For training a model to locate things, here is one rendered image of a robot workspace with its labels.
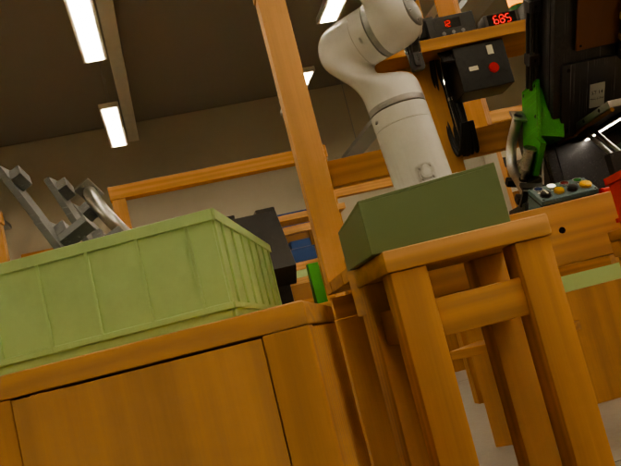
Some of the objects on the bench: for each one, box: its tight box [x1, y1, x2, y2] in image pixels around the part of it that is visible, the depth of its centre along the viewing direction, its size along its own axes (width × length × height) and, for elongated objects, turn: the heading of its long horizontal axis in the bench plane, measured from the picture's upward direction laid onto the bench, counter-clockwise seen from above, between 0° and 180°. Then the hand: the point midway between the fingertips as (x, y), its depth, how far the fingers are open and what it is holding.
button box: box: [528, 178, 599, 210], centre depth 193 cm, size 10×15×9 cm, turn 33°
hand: (416, 62), depth 184 cm, fingers closed
